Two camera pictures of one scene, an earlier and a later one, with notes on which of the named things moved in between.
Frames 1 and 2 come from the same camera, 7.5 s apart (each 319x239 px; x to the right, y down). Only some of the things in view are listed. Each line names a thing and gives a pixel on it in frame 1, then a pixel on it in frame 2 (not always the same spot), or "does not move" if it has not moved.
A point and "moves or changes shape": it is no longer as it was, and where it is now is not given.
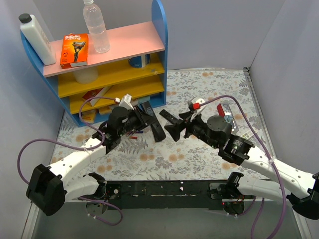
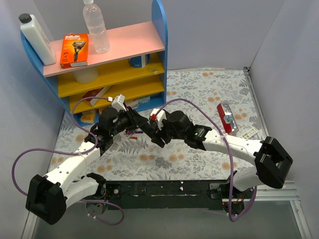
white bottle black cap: [32, 30] does not move
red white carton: [100, 92] does not move
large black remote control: [158, 132] moves or changes shape
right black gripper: [187, 126] -> [164, 128]
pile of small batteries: [133, 131] does not move
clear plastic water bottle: [94, 17] does not move
